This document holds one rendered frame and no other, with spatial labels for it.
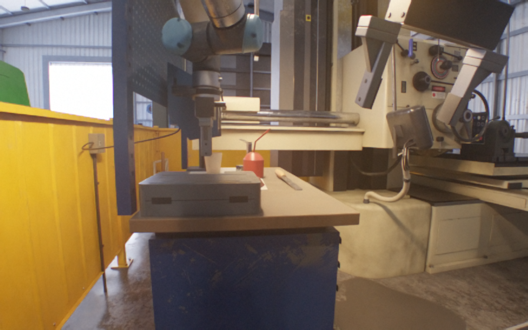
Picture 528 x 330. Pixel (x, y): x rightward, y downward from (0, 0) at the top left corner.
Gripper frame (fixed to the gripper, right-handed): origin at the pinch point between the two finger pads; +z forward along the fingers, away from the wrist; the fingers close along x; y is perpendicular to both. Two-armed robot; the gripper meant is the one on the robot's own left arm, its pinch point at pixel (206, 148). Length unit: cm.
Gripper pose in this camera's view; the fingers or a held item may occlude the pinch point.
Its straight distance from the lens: 74.0
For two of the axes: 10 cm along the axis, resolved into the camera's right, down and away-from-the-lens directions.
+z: -0.1, 9.9, 1.1
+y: 9.9, 0.0, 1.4
